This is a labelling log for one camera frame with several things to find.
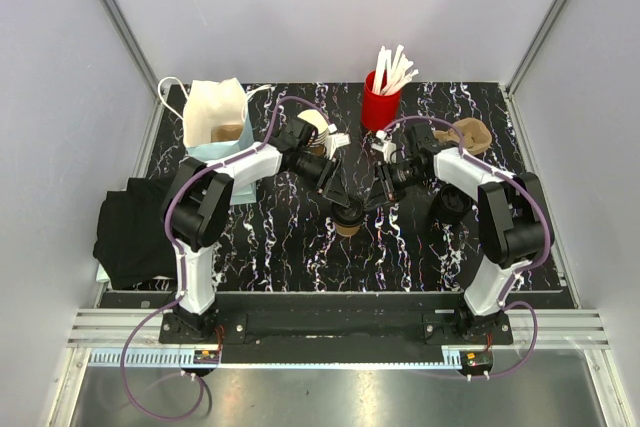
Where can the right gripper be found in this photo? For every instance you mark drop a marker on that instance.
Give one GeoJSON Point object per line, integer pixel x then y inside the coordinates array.
{"type": "Point", "coordinates": [390, 193]}

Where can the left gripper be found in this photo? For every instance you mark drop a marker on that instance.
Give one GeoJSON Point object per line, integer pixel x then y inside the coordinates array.
{"type": "Point", "coordinates": [330, 185]}

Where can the black plastic cup lid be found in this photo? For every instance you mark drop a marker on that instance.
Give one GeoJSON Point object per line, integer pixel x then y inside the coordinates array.
{"type": "Point", "coordinates": [348, 216]}

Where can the light blue paper bag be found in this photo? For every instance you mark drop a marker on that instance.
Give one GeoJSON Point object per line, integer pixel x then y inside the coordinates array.
{"type": "Point", "coordinates": [207, 105]}

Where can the single brown paper cup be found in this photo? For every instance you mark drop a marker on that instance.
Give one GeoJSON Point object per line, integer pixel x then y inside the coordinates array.
{"type": "Point", "coordinates": [347, 229]}

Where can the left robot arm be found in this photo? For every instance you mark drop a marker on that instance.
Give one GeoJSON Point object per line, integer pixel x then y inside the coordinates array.
{"type": "Point", "coordinates": [196, 209]}

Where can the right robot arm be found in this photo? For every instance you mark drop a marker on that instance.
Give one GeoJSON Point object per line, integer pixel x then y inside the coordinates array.
{"type": "Point", "coordinates": [514, 232]}

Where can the stack of paper cups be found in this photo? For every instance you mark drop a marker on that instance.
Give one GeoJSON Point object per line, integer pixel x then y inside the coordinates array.
{"type": "Point", "coordinates": [316, 145]}

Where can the stack of black lids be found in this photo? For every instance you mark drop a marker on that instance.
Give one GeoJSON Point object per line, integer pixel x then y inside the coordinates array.
{"type": "Point", "coordinates": [450, 205]}

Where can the black marble pattern mat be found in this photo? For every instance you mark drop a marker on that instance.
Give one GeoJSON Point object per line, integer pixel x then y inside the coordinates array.
{"type": "Point", "coordinates": [286, 241]}

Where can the red straw holder cup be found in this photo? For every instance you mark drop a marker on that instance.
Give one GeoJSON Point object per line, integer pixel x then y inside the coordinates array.
{"type": "Point", "coordinates": [378, 111]}

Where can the white wrapped straws bundle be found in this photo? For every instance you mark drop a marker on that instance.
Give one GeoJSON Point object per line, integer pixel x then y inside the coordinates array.
{"type": "Point", "coordinates": [393, 71]}

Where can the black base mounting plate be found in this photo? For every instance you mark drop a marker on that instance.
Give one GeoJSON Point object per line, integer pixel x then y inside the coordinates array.
{"type": "Point", "coordinates": [430, 318]}

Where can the black cloth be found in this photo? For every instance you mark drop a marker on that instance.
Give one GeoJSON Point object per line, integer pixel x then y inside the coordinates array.
{"type": "Point", "coordinates": [131, 244]}

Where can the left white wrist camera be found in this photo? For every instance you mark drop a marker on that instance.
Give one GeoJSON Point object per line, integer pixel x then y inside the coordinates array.
{"type": "Point", "coordinates": [335, 140]}

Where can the aluminium frame rail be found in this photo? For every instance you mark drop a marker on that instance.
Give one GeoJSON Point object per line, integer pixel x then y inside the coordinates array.
{"type": "Point", "coordinates": [343, 368]}

